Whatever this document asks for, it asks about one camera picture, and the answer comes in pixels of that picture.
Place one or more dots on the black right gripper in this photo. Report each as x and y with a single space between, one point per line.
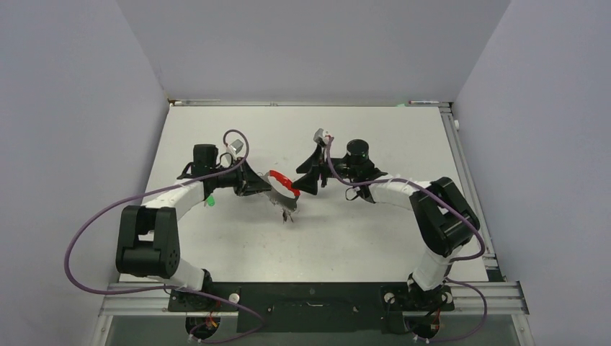
308 182

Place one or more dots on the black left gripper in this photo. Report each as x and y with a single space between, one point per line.
248 182

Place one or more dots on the steel key holder red handle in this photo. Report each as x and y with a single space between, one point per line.
282 193

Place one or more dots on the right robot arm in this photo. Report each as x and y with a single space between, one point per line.
446 221

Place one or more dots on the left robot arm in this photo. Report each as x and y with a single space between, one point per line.
148 240

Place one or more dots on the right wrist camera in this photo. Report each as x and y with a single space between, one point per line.
320 136

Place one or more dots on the black mounting base plate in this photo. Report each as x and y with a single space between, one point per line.
317 320

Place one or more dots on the aluminium frame rail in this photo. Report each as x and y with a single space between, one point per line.
142 299

